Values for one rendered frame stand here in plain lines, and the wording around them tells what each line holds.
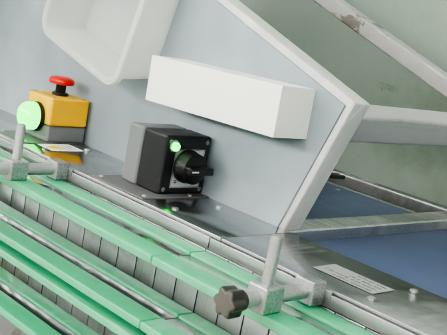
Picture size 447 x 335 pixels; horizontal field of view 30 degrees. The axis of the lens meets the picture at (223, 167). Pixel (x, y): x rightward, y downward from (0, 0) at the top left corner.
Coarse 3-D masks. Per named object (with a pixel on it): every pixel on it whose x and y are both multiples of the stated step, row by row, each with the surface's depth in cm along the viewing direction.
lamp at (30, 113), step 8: (24, 104) 128; (32, 104) 127; (40, 104) 128; (24, 112) 127; (32, 112) 127; (40, 112) 128; (24, 120) 127; (32, 120) 127; (40, 120) 128; (32, 128) 128; (40, 128) 129
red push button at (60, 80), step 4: (52, 76) 130; (56, 76) 130; (60, 76) 130; (64, 76) 131; (52, 80) 130; (56, 80) 129; (60, 80) 129; (64, 80) 129; (68, 80) 130; (72, 80) 130; (56, 84) 131; (60, 84) 129; (64, 84) 129; (68, 84) 130; (72, 84) 130; (56, 88) 131; (60, 88) 131; (64, 88) 131; (60, 92) 131; (64, 92) 131
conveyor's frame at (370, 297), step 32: (0, 128) 132; (32, 160) 121; (96, 160) 122; (96, 192) 110; (160, 224) 100; (192, 224) 97; (224, 224) 100; (256, 224) 103; (224, 256) 93; (256, 256) 90; (288, 256) 91; (320, 256) 94; (352, 288) 84; (384, 288) 86; (416, 288) 88; (384, 320) 78; (416, 320) 78
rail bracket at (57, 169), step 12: (24, 132) 108; (12, 156) 109; (0, 168) 107; (12, 168) 108; (24, 168) 109; (36, 168) 111; (48, 168) 112; (60, 168) 113; (12, 180) 108; (24, 180) 110
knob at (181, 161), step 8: (184, 152) 108; (192, 152) 108; (176, 160) 108; (184, 160) 107; (192, 160) 107; (200, 160) 108; (176, 168) 108; (184, 168) 107; (192, 168) 106; (200, 168) 107; (208, 168) 108; (176, 176) 108; (184, 176) 107; (192, 176) 108; (200, 176) 109; (192, 184) 109
